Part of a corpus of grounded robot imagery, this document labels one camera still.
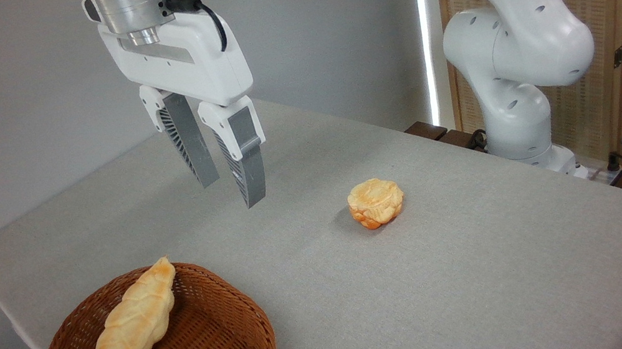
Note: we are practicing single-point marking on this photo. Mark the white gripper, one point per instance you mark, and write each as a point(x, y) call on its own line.
point(203, 60)

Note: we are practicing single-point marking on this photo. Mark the round orange bread bun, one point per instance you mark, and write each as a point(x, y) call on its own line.
point(375, 201)

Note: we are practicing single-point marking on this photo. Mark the long braided bread loaf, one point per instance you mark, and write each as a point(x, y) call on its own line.
point(134, 324)

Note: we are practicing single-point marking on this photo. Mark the dark brown wooden block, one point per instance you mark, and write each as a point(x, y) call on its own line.
point(460, 140)
point(425, 130)

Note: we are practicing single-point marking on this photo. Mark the grey tablecloth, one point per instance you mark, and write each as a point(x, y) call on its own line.
point(461, 276)

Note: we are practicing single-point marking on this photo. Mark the white power strip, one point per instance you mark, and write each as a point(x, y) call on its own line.
point(598, 174)

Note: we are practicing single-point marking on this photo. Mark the white vertical frame strip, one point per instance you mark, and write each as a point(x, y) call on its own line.
point(429, 22)

